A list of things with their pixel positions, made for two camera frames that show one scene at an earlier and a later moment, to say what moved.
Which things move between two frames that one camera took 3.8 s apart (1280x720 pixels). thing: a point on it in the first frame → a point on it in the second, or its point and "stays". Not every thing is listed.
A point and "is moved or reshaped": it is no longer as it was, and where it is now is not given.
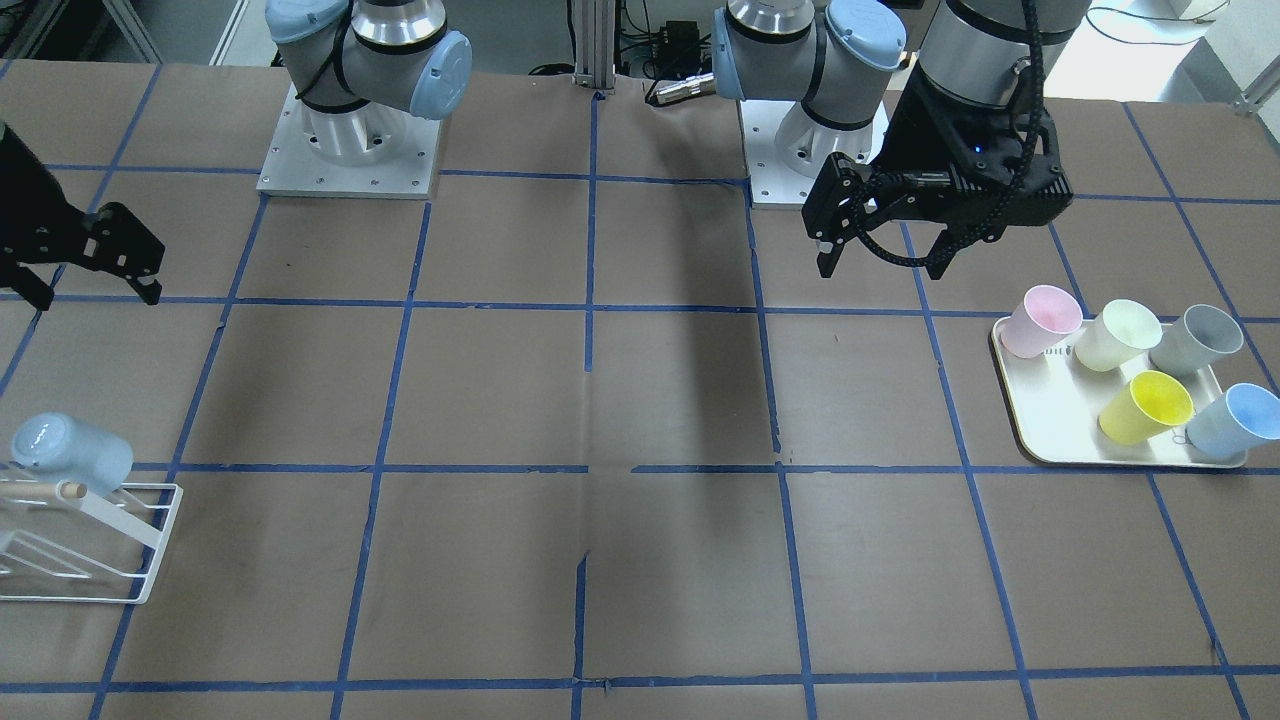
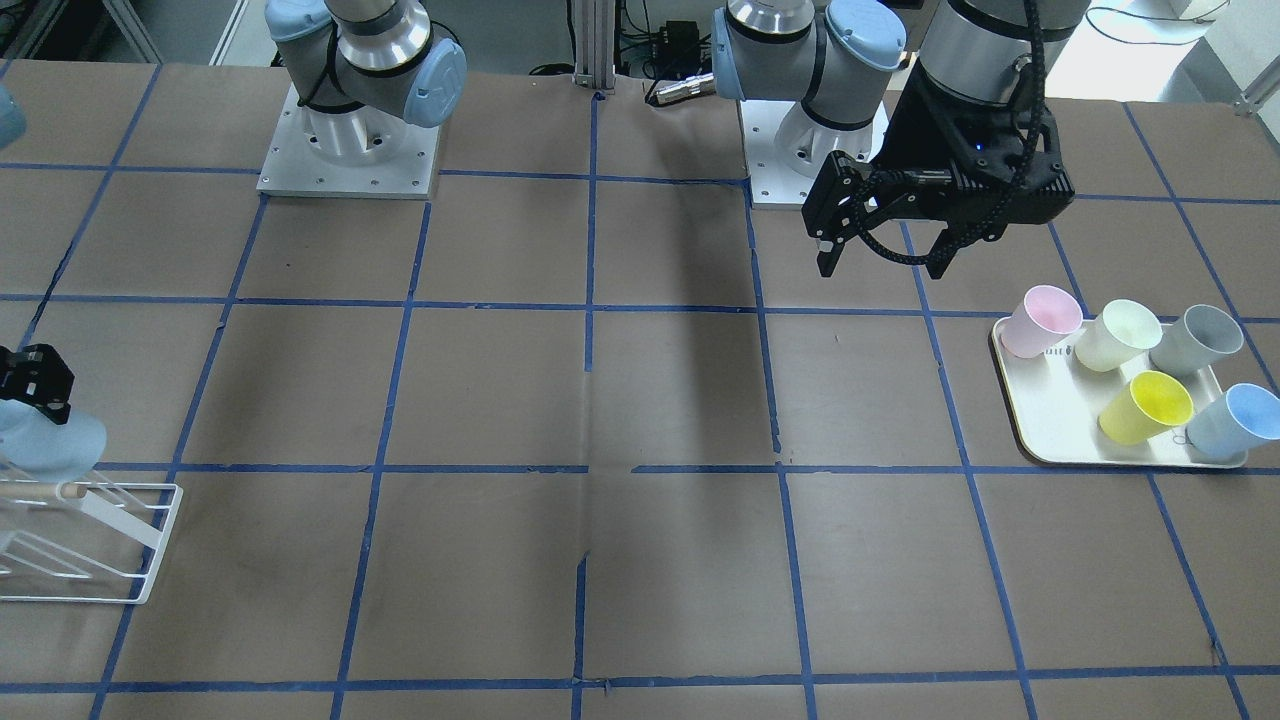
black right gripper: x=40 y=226 → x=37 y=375
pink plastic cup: x=1038 y=320 stays
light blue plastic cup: x=54 y=448 is moved or reshaped
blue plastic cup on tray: x=1245 y=416 stays
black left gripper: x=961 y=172 stays
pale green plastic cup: x=1113 y=337 stays
